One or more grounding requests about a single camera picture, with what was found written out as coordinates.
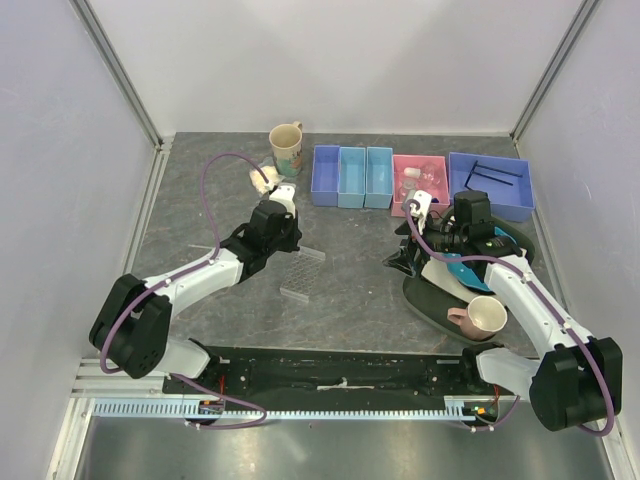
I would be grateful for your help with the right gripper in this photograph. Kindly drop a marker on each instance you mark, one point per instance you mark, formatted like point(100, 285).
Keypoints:
point(401, 260)

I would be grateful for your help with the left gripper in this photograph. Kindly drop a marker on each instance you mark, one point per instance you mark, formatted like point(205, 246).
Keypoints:
point(292, 245)

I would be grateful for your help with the glass flask with stopper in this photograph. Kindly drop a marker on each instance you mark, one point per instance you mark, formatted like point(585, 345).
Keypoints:
point(427, 176)

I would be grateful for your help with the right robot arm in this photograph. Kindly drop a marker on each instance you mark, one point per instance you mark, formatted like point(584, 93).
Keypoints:
point(542, 355)

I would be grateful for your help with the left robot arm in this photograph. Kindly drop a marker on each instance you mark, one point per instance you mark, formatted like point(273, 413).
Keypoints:
point(131, 331)

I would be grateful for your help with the clear test tube rack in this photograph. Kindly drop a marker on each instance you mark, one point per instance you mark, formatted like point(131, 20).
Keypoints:
point(302, 273)

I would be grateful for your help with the blue dotted plate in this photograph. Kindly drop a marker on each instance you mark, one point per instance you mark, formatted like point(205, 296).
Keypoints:
point(471, 273)

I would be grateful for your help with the bag of white powder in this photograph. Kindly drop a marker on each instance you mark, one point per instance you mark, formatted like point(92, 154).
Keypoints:
point(266, 177)

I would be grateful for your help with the pink bin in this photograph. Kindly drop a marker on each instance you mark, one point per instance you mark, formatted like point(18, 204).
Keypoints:
point(400, 161)

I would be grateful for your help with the purple bin leftmost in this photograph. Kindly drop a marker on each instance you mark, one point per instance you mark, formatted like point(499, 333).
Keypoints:
point(325, 175)

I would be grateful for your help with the light blue bin right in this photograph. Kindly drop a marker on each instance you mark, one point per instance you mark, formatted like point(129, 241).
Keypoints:
point(379, 178)

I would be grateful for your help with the light blue bin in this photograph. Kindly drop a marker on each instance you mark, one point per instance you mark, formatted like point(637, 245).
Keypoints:
point(351, 189)
point(379, 178)

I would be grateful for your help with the beige cartoon mug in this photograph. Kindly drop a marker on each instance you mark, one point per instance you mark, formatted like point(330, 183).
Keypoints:
point(286, 144)

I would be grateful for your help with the light blue bin left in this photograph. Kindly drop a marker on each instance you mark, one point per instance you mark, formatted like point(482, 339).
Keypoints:
point(351, 189)

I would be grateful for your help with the pink mug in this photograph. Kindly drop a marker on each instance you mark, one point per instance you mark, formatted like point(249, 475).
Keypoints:
point(481, 319)

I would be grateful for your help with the large purple bin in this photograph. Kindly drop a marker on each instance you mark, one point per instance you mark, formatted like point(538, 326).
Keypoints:
point(458, 167)

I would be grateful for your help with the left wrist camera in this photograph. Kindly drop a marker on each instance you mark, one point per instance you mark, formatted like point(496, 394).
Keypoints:
point(284, 194)

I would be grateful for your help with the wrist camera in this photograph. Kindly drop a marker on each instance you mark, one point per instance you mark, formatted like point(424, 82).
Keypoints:
point(417, 204)
point(284, 194)

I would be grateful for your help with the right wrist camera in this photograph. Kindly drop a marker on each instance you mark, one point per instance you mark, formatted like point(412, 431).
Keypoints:
point(417, 204)

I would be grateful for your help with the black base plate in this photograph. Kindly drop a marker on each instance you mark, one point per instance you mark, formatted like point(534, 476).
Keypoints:
point(271, 377)

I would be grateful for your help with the light blue cable duct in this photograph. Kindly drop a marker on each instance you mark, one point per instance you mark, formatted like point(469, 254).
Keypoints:
point(196, 409)

